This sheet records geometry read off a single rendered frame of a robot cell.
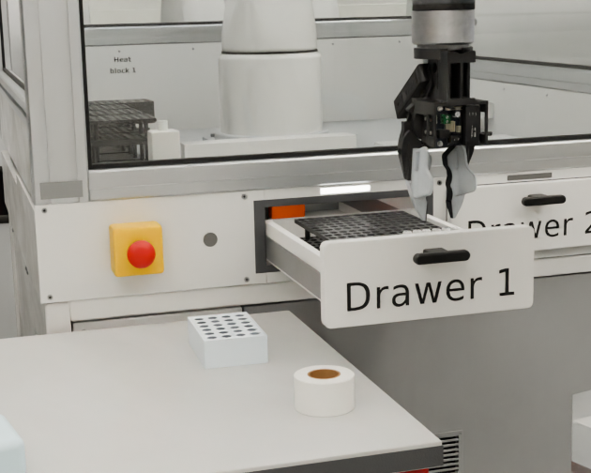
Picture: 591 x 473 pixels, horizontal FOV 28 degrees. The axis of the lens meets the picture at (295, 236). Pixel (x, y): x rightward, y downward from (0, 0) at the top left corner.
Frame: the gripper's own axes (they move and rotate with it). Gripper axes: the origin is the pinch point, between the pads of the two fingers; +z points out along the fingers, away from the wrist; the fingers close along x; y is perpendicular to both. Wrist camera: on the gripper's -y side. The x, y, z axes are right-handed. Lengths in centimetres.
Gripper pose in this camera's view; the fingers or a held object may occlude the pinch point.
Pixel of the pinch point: (435, 207)
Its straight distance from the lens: 148.9
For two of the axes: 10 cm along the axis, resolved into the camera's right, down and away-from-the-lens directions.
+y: 3.1, 1.8, -9.3
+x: 9.5, -0.8, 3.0
